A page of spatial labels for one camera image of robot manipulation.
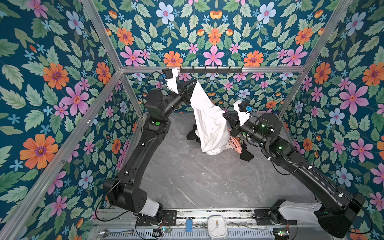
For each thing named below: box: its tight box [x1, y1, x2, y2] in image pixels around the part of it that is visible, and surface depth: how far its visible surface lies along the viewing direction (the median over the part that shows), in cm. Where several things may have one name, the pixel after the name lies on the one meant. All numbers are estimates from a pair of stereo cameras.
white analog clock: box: [208, 214, 227, 238], surface depth 70 cm
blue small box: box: [185, 219, 193, 233], surface depth 73 cm
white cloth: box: [190, 79, 232, 156], surface depth 70 cm
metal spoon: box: [98, 229, 134, 238], surface depth 70 cm
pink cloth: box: [227, 127, 242, 154], surface depth 92 cm
